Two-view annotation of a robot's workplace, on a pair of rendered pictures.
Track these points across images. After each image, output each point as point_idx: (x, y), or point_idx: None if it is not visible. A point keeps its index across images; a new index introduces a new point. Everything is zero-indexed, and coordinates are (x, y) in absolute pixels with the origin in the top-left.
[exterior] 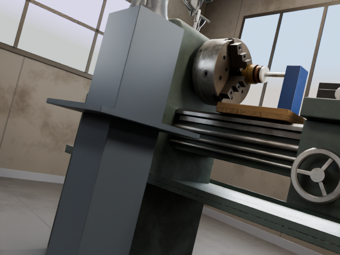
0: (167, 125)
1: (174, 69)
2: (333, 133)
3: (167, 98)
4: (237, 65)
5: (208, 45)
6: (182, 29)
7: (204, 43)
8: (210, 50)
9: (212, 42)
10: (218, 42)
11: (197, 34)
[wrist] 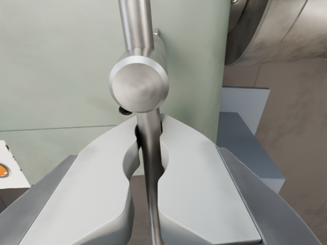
0: (258, 125)
1: (259, 143)
2: None
3: (246, 125)
4: None
5: (271, 59)
6: (283, 181)
7: (248, 55)
8: (278, 63)
9: (287, 50)
10: (314, 49)
11: (222, 75)
